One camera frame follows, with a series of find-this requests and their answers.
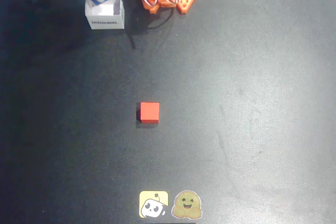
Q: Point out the hugging face emoji sticker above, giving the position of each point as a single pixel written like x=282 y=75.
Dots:
x=187 y=204

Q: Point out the white cardboard box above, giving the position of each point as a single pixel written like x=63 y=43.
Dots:
x=105 y=22

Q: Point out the yellow robot sticker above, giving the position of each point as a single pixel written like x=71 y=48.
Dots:
x=153 y=204

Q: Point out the red cube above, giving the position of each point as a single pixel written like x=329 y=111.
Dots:
x=149 y=112

